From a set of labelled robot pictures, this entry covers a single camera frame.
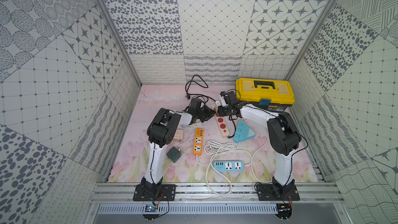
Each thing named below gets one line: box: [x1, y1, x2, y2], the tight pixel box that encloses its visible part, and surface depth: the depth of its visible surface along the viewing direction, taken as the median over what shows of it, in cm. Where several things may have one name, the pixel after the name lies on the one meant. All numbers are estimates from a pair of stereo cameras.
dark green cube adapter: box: [166, 146, 182, 163], surface depth 83 cm
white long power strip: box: [211, 103, 230, 138], surface depth 97 cm
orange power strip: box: [192, 128, 205, 157], surface depth 90 cm
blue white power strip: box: [214, 160, 245, 172], surface depth 81 cm
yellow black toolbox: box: [235, 77, 296, 112], surface depth 97 cm
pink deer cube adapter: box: [173, 129, 184, 143], surface depth 90 cm
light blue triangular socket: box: [233, 119, 256, 144], surface depth 93 cm
